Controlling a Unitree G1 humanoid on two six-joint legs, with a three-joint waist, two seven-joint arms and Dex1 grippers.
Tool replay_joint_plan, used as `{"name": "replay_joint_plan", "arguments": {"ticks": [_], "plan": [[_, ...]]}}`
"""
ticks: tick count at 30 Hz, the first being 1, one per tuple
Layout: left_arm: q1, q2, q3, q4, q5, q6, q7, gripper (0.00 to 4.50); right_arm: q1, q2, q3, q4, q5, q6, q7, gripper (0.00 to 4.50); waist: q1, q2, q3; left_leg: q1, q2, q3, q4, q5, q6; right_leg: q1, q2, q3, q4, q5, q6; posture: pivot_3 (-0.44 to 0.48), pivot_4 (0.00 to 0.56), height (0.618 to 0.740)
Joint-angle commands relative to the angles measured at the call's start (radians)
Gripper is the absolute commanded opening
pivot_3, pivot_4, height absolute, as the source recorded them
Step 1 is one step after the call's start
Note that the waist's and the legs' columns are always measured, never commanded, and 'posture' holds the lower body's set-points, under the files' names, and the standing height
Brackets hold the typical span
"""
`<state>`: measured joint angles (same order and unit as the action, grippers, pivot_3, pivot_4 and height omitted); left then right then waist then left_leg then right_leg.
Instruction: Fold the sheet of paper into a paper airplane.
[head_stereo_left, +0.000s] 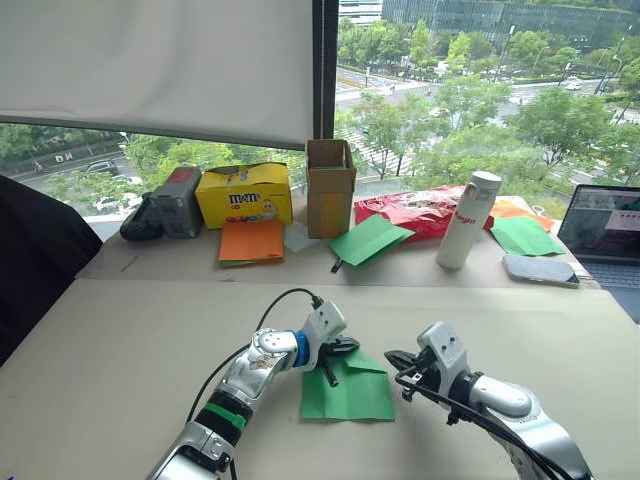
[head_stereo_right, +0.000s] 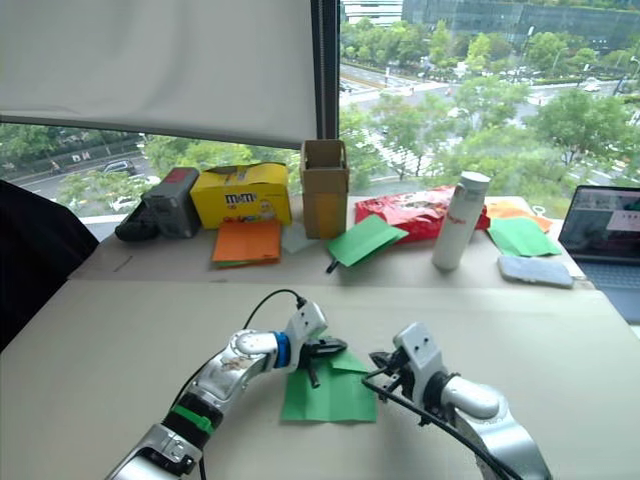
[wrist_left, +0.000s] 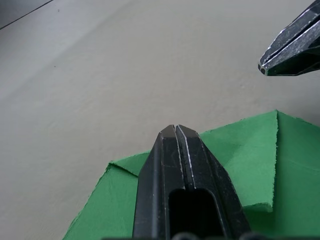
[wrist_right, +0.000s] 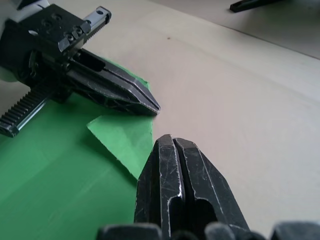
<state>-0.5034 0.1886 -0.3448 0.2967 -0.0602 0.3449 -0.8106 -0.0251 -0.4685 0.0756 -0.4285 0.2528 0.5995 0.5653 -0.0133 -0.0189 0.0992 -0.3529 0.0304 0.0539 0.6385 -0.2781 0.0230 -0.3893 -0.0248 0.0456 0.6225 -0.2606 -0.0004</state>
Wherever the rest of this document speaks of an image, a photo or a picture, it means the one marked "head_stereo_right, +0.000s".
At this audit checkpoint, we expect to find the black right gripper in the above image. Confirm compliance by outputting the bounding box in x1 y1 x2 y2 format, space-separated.
360 346 420 403

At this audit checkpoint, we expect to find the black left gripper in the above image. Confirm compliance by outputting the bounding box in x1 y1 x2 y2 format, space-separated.
298 337 349 389

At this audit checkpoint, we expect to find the green paper sheet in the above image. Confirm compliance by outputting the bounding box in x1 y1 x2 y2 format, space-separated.
325 214 410 267
278 347 379 424
486 217 564 259

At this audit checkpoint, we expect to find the creased green paper sheet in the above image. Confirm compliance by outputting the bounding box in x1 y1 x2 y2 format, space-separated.
486 217 564 259

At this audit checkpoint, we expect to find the orange paper sheet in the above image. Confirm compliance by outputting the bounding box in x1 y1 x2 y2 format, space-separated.
483 201 554 234

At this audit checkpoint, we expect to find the orange paper stack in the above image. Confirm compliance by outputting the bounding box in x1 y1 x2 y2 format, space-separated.
210 219 284 268

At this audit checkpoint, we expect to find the open brown cardboard box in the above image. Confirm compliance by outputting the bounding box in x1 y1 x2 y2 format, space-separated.
298 138 351 240

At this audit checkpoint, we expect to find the red snack bag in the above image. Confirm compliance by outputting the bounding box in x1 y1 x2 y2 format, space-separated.
353 185 494 245

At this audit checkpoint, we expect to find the white bottle with red print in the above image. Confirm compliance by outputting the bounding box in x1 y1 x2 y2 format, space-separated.
431 170 489 272

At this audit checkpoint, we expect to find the yellow candy box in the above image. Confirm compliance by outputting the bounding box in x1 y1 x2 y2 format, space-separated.
189 161 294 231

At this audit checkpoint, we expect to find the grey phone case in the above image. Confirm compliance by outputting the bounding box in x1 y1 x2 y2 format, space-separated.
496 254 575 290

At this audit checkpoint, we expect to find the grey box with red label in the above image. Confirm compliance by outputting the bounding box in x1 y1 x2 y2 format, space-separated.
140 166 202 239

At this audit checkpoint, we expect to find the black rounded device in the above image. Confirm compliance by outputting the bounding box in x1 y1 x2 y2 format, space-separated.
114 202 162 245

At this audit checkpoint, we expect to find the open laptop computer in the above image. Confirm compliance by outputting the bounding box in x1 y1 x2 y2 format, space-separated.
557 184 640 324

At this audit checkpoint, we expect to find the dark window mullion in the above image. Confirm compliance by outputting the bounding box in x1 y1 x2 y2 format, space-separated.
309 0 343 142

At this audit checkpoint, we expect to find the black chair back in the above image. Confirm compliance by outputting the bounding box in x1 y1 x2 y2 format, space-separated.
0 179 101 354

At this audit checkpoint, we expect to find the white roller blind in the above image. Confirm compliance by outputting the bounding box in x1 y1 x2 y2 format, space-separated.
0 0 319 151

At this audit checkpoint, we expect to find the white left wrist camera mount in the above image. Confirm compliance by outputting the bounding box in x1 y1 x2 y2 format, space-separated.
284 301 329 372

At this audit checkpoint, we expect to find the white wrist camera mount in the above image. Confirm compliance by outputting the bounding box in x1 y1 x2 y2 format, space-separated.
284 301 329 372
392 322 447 402

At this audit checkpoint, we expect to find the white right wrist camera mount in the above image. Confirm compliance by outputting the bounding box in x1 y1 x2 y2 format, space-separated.
392 322 447 402

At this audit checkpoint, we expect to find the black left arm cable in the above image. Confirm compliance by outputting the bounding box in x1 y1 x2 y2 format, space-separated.
243 289 308 334

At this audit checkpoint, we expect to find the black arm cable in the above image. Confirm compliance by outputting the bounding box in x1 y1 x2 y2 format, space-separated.
397 393 512 480
243 289 308 334

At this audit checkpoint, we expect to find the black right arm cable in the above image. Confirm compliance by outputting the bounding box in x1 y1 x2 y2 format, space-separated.
397 393 512 480

